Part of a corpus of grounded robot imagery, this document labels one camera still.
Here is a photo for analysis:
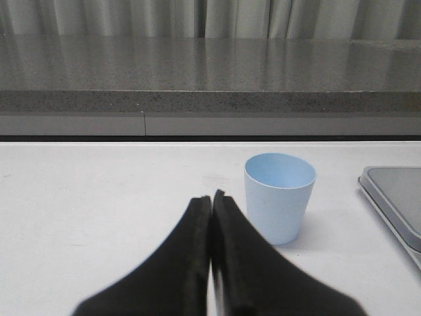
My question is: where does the silver electronic kitchen scale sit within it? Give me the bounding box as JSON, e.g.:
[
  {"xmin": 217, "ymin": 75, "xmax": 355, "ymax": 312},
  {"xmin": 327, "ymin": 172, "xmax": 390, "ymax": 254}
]
[{"xmin": 357, "ymin": 165, "xmax": 420, "ymax": 281}]

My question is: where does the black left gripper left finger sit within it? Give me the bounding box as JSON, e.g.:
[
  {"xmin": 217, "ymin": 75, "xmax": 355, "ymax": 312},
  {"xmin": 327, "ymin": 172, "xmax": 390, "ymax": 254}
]
[{"xmin": 74, "ymin": 196, "xmax": 211, "ymax": 315}]

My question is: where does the light blue plastic cup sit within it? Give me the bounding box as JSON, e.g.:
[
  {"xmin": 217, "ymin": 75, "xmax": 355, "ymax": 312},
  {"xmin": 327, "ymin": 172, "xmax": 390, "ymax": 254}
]
[{"xmin": 244, "ymin": 153, "xmax": 316, "ymax": 245}]

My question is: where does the grey speckled stone counter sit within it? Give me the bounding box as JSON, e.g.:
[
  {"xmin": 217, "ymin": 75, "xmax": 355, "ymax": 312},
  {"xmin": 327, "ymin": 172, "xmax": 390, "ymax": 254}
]
[{"xmin": 1, "ymin": 35, "xmax": 420, "ymax": 138}]

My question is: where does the grey pleated curtain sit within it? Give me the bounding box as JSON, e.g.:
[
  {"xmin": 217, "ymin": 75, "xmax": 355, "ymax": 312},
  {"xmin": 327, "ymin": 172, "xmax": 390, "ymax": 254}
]
[{"xmin": 1, "ymin": 1, "xmax": 420, "ymax": 40}]

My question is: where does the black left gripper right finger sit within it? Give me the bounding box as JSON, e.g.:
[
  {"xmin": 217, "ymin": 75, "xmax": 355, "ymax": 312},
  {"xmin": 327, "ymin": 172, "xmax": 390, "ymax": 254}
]
[{"xmin": 211, "ymin": 190, "xmax": 365, "ymax": 315}]

